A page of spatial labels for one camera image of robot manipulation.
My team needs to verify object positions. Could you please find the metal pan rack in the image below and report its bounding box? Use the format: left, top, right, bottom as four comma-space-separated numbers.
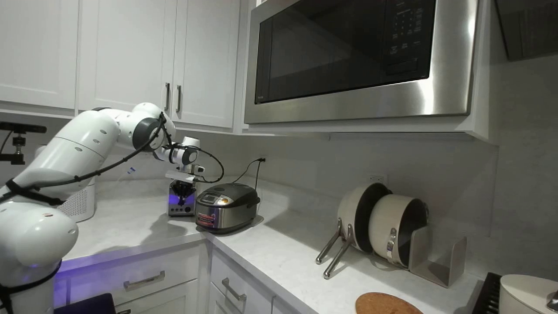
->
406, 223, 468, 287

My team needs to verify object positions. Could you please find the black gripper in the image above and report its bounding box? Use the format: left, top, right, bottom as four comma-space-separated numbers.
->
170, 177, 198, 202

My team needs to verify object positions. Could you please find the stainless steel microwave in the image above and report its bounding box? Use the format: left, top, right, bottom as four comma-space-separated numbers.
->
242, 0, 479, 125

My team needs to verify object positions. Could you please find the black gas stove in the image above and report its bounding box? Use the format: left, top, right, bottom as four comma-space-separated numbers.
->
468, 270, 503, 314

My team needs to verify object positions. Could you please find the dark range hood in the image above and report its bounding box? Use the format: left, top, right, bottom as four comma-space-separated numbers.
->
493, 0, 558, 62

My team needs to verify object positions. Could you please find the silver rice cooker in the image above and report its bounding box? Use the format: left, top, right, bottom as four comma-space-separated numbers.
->
193, 181, 261, 235

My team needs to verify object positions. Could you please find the white lidded pot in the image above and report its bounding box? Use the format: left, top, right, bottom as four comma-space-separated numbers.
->
496, 273, 558, 314

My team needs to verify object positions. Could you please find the white drawer front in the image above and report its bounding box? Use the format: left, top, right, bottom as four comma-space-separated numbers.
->
207, 249, 273, 314
55, 242, 209, 306

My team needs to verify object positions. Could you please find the black rice cooker cord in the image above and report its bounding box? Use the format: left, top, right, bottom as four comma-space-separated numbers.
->
231, 156, 263, 188

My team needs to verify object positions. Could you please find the cream saucepan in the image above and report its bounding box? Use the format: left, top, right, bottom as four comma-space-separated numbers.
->
367, 191, 430, 268

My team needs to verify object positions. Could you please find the white upper cabinet door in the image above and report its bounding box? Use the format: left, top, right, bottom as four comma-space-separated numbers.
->
76, 0, 175, 118
172, 0, 240, 130
0, 0, 80, 111

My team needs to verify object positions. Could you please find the round cork trivet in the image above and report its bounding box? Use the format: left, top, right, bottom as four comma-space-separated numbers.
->
353, 291, 425, 314

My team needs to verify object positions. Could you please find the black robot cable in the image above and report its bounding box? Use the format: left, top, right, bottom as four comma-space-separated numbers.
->
0, 111, 226, 203

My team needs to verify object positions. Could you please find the metal drawer handle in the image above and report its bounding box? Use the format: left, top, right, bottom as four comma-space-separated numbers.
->
219, 275, 247, 301
121, 270, 167, 292

